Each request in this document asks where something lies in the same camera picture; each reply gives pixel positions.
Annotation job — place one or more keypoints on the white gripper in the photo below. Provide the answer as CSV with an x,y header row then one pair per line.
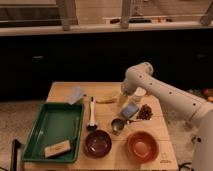
x,y
125,92

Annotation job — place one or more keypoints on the yellow banana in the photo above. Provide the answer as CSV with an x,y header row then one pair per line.
x,y
106,100

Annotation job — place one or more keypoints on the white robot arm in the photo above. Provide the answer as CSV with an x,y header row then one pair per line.
x,y
196,110

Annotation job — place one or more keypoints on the orange bowl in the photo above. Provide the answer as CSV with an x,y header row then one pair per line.
x,y
142,147

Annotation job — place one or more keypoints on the purple bowl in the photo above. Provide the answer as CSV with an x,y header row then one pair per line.
x,y
97,144

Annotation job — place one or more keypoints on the white cup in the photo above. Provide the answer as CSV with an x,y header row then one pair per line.
x,y
138,95

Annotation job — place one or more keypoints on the blue sponge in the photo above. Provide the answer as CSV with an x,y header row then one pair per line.
x,y
129,111

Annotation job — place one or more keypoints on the brown pine cone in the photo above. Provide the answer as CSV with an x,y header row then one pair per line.
x,y
145,112

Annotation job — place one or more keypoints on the metal measuring cup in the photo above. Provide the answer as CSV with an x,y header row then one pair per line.
x,y
118,124

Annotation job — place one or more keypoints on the green plastic tray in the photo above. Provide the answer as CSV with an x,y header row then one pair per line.
x,y
55,123

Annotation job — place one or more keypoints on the wooden block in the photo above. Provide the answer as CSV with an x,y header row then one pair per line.
x,y
57,149

